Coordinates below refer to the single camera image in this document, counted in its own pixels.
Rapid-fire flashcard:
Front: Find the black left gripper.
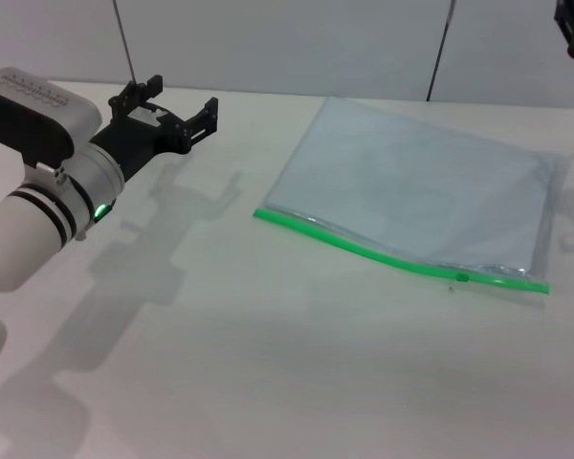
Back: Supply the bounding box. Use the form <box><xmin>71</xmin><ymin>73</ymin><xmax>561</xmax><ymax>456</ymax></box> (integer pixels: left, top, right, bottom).
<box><xmin>90</xmin><ymin>74</ymin><xmax>220</xmax><ymax>186</ymax></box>

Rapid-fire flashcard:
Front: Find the clear green-zip document bag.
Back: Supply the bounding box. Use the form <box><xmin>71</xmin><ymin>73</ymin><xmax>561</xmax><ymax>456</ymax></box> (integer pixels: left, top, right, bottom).
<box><xmin>253</xmin><ymin>97</ymin><xmax>573</xmax><ymax>295</ymax></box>

